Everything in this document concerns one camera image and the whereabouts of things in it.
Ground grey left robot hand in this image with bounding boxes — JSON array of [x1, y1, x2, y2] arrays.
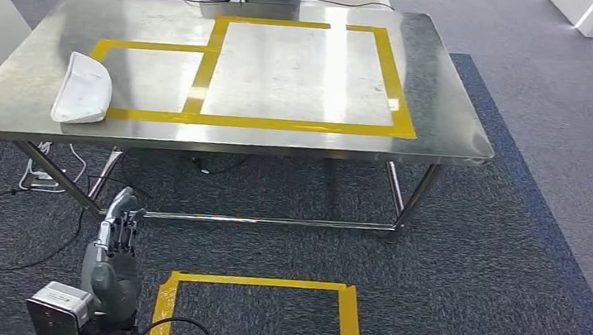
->
[[75, 183, 153, 327]]

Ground white plastic car part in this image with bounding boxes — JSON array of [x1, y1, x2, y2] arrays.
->
[[50, 49, 117, 130]]

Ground steel workbench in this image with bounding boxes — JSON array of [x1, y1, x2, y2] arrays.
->
[[0, 0, 509, 259]]

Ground white power strip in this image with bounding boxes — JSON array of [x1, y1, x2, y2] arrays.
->
[[17, 138, 91, 199]]

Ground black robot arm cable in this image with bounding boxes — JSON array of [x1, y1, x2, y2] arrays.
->
[[134, 311, 221, 335]]

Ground black floor cable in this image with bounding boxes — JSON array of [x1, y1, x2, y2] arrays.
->
[[0, 129, 246, 296]]

